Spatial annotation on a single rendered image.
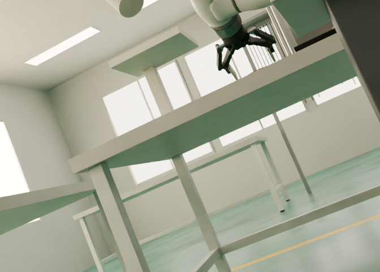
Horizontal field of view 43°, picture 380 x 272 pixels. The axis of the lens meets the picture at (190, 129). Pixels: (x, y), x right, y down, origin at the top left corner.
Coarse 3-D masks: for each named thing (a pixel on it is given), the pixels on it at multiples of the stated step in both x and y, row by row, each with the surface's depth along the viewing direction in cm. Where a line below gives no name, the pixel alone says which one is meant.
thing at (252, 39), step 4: (244, 40) 145; (248, 40) 148; (252, 40) 146; (256, 40) 147; (260, 40) 148; (264, 40) 149; (244, 44) 145; (248, 44) 146; (252, 44) 147; (256, 44) 147; (260, 44) 148; (264, 44) 148; (268, 44) 148
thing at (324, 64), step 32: (288, 64) 135; (320, 64) 141; (224, 96) 140; (256, 96) 151; (288, 96) 189; (160, 128) 145; (192, 128) 164; (224, 128) 210; (96, 160) 151; (128, 160) 177; (160, 160) 231
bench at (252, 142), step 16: (240, 144) 457; (256, 144) 522; (208, 160) 465; (272, 160) 529; (176, 176) 487; (128, 192) 486; (144, 192) 544; (272, 192) 452; (96, 208) 496; (224, 208) 543; (144, 240) 568; (96, 256) 499; (112, 256) 527
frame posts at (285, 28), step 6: (270, 6) 171; (276, 12) 171; (276, 18) 171; (282, 18) 170; (282, 24) 171; (282, 30) 170; (288, 30) 169; (288, 36) 170; (288, 42) 169; (294, 42) 169
